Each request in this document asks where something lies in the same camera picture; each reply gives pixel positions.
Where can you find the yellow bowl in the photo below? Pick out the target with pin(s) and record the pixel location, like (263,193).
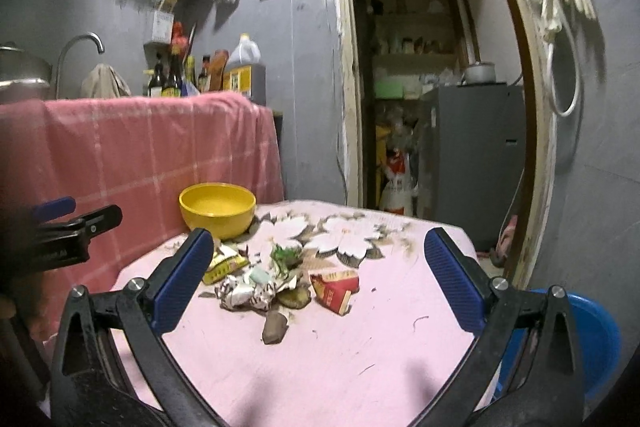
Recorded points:
(217,212)

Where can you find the green vegetable piece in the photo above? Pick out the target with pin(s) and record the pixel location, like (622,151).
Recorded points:
(285,254)

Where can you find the pink checked cloth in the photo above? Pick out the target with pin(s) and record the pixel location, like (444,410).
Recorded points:
(150,147)

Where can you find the steel pot with lid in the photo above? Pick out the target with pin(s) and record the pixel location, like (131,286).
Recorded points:
(22,72)

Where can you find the pink floral tablecloth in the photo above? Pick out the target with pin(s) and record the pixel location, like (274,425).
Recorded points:
(350,357)

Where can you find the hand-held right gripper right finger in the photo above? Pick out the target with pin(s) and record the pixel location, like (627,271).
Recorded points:
(455,282)

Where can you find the wooden door frame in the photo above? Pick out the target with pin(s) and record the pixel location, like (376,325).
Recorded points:
(350,107)

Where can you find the blue plastic bin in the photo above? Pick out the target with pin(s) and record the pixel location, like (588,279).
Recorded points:
(597,342)

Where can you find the red hanging utensil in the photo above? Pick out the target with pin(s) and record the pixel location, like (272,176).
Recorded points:
(177,34)

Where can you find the greenish fruit peel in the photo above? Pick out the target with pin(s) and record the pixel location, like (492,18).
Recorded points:
(295,297)

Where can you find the large oil jug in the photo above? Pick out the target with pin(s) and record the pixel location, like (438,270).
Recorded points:
(244,72)

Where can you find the brown peel piece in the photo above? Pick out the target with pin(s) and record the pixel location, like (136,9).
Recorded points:
(275,329)

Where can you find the wooden shelf unit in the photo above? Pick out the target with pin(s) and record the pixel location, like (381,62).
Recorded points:
(415,22)

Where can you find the light green box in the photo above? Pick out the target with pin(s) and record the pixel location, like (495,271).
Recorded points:
(397,88)

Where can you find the metal faucet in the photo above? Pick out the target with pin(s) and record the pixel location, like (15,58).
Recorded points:
(75,44)

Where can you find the red cigarette box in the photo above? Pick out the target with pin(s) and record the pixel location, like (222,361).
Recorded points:
(337,292)

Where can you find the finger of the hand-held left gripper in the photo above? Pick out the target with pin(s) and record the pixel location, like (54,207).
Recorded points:
(56,207)
(95,219)

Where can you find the brown bottle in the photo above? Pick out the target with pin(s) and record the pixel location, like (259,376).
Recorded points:
(217,69)

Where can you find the yellow snack wrapper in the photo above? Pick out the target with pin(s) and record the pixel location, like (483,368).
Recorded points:
(225,264)

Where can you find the red and white bag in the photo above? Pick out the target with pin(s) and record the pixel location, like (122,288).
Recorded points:
(397,182)

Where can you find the white wrapper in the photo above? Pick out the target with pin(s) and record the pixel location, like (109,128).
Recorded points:
(245,292)

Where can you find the metal pot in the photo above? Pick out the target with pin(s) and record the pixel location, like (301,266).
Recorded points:
(479,73)

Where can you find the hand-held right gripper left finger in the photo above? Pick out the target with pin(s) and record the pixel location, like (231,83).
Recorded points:
(184,279)

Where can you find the beige rag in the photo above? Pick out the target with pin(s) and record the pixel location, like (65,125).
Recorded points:
(105,82)

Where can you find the pink slipper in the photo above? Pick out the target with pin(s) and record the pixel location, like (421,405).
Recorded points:
(506,239)

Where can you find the white wall box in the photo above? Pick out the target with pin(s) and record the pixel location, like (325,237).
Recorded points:
(159,27)

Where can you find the grey fridge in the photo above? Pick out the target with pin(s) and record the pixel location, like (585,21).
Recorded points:
(470,167)

